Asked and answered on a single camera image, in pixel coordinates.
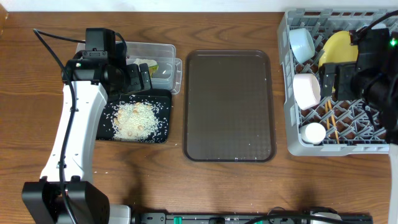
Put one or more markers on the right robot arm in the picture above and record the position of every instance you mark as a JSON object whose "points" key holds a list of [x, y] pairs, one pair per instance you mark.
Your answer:
{"points": [[362, 65]]}

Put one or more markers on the clear plastic waste bin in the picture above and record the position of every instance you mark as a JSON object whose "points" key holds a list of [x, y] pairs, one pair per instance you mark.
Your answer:
{"points": [[169, 74]]}

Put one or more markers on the white round bowl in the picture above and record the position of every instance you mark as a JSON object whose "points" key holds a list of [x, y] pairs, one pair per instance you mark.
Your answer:
{"points": [[306, 90]]}

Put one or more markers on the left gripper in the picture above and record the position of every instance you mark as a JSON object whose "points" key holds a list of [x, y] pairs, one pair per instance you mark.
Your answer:
{"points": [[134, 78]]}

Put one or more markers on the grey plastic dishwasher rack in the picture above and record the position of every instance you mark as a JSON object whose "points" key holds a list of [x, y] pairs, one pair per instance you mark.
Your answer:
{"points": [[358, 126]]}

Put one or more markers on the dark brown serving tray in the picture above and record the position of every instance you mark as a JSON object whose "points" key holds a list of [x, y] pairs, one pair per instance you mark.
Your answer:
{"points": [[229, 114]]}

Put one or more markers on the yellow round plate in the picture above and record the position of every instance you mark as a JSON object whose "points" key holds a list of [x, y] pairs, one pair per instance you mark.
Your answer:
{"points": [[337, 49]]}

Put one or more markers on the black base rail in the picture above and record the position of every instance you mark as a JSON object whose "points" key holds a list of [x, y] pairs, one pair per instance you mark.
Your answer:
{"points": [[163, 218]]}

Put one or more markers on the white paper cup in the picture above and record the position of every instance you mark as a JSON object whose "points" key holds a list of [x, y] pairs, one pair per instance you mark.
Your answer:
{"points": [[313, 133]]}

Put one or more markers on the black waste tray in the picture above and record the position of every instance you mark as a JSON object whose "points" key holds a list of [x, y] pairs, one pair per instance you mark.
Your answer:
{"points": [[140, 124]]}

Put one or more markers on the green snack wrapper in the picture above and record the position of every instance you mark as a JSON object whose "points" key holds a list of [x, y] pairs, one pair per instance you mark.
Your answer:
{"points": [[153, 67]]}

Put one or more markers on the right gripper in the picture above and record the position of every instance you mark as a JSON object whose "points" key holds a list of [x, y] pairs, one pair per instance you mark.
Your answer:
{"points": [[342, 82]]}

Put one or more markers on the light blue bowl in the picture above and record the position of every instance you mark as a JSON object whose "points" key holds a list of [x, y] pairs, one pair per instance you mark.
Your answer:
{"points": [[301, 44]]}

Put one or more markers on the rice and food scraps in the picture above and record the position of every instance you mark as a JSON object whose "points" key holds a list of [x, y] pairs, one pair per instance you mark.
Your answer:
{"points": [[135, 119]]}

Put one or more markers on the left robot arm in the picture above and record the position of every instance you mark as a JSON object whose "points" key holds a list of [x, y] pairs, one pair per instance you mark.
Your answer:
{"points": [[65, 192]]}

